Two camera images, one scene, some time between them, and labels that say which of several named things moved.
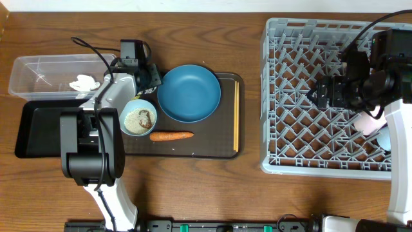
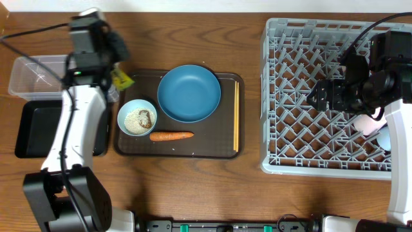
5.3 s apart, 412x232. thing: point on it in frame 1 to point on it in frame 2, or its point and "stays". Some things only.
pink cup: [367, 124] stays
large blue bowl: [189, 93] stays
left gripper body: [152, 79] to [113, 51]
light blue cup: [384, 138] stays
